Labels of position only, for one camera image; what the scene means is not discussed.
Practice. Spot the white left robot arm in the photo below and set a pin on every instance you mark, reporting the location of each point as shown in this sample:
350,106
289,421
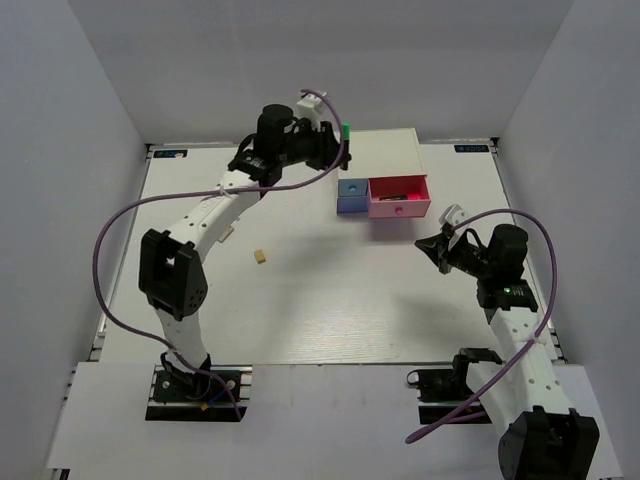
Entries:
171,273

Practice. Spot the light blue small drawer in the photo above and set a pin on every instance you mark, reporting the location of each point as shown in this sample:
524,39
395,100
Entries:
357,187

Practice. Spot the right blue table label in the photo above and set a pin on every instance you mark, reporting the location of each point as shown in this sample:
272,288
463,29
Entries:
471,148

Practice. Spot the pink highlighter marker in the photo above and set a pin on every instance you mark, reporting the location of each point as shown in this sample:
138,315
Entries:
404,197

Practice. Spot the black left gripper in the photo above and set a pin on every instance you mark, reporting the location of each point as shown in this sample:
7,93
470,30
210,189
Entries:
327,144

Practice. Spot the white drawer cabinet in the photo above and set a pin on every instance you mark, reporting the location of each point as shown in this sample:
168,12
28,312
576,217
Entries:
383,153

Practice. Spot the pink drawer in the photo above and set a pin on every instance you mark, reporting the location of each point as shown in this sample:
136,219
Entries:
398,185

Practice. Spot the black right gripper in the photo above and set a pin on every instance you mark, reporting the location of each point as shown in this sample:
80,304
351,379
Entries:
432,245

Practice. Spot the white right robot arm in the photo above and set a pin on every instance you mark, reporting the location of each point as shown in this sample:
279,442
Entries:
541,434

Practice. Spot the blue table label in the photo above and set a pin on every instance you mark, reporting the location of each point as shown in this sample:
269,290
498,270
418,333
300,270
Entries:
170,153
471,148

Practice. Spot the blue wide drawer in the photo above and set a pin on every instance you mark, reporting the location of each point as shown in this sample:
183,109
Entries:
352,205

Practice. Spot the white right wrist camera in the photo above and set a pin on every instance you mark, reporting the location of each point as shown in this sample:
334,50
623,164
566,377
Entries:
452,216

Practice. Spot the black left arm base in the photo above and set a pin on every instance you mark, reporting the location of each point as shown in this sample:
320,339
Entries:
169,401

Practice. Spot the left blue table label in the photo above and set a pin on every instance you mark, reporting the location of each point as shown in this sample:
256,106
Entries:
170,153

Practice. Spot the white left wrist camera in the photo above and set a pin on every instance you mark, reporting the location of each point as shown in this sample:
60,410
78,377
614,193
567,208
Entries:
311,106

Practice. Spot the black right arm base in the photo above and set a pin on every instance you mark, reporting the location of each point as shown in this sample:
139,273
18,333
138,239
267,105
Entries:
438,392

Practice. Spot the green highlighter marker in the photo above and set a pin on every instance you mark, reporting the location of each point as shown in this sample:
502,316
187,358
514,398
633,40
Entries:
346,131

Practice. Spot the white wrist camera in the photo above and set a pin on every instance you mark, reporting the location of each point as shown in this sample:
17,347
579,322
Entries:
311,106
452,216

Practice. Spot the tan eraser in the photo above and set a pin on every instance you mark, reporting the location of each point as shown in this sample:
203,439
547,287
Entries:
259,256

